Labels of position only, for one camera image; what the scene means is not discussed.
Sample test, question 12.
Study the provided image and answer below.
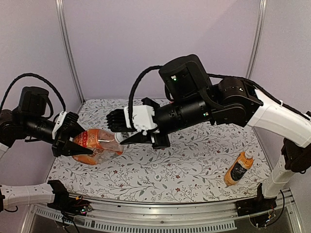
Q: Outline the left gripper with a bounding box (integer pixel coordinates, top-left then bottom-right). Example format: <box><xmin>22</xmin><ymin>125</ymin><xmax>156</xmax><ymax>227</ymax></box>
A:
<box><xmin>24</xmin><ymin>112</ymin><xmax>97</xmax><ymax>156</ymax></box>

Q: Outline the orange tea bottle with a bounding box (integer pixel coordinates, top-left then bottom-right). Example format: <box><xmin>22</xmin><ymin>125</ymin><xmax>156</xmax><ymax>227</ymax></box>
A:
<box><xmin>72</xmin><ymin>129</ymin><xmax>129</xmax><ymax>165</ymax></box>

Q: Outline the dark label orange bottle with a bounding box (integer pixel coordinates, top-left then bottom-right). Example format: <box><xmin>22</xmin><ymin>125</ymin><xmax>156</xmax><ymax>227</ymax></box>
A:
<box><xmin>224</xmin><ymin>150</ymin><xmax>255</xmax><ymax>187</ymax></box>

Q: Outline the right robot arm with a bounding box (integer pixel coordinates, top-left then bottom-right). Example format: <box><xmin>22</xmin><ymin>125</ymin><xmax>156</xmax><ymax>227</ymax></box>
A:
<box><xmin>106</xmin><ymin>54</ymin><xmax>311</xmax><ymax>212</ymax></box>

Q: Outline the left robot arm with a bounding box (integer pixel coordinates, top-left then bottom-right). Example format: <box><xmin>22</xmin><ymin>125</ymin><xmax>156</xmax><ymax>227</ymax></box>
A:
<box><xmin>0</xmin><ymin>73</ymin><xmax>93</xmax><ymax>216</ymax></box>

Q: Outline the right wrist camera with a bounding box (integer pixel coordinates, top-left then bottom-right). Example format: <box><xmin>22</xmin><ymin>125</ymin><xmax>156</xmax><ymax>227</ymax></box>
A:
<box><xmin>123</xmin><ymin>105</ymin><xmax>157</xmax><ymax>132</ymax></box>

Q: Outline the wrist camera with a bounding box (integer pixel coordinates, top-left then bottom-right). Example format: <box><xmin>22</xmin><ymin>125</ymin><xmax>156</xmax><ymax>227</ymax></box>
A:
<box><xmin>123</xmin><ymin>105</ymin><xmax>157</xmax><ymax>132</ymax></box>
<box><xmin>52</xmin><ymin>111</ymin><xmax>67</xmax><ymax>140</ymax></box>

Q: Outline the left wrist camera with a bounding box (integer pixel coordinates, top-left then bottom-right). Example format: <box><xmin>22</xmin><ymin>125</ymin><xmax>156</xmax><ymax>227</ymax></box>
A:
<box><xmin>52</xmin><ymin>111</ymin><xmax>67</xmax><ymax>140</ymax></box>

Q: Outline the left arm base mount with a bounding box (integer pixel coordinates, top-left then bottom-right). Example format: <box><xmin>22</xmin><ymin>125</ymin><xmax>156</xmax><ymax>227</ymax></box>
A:
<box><xmin>47</xmin><ymin>180</ymin><xmax>92</xmax><ymax>216</ymax></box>

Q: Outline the aluminium front rail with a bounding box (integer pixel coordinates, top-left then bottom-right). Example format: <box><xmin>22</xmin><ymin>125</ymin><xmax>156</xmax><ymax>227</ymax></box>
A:
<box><xmin>21</xmin><ymin>189</ymin><xmax>304</xmax><ymax>233</ymax></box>

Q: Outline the left aluminium frame post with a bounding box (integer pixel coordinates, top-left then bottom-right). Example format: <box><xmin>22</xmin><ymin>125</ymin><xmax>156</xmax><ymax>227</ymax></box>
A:
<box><xmin>55</xmin><ymin>0</ymin><xmax>85</xmax><ymax>104</ymax></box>

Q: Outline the aluminium frame post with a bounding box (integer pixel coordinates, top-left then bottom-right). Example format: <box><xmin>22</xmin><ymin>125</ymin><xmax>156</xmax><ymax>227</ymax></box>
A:
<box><xmin>55</xmin><ymin>0</ymin><xmax>85</xmax><ymax>104</ymax></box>
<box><xmin>246</xmin><ymin>0</ymin><xmax>267</xmax><ymax>79</ymax></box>

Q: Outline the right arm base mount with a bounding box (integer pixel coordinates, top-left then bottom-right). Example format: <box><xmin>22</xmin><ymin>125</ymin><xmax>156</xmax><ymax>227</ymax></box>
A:
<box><xmin>235</xmin><ymin>183</ymin><xmax>276</xmax><ymax>228</ymax></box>

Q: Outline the right aluminium frame post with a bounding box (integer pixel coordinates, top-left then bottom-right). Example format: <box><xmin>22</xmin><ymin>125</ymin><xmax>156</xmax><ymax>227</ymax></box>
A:
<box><xmin>246</xmin><ymin>0</ymin><xmax>267</xmax><ymax>79</ymax></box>

